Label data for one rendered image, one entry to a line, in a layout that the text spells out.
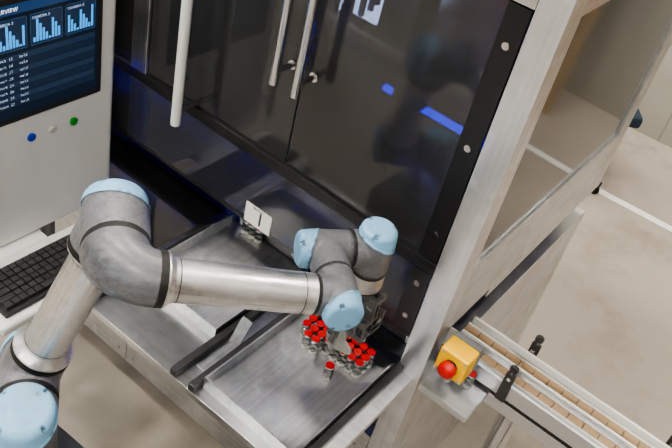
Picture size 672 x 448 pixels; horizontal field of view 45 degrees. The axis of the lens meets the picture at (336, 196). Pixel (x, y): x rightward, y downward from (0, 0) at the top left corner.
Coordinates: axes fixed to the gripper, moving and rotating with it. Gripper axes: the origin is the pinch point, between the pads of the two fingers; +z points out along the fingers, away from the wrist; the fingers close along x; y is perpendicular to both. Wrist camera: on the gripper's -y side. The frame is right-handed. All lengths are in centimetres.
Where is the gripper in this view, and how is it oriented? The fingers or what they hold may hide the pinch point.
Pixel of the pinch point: (335, 343)
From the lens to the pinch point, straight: 178.0
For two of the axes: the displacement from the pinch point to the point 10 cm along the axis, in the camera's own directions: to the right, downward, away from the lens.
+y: 7.6, 5.1, -4.0
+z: -2.0, 7.7, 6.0
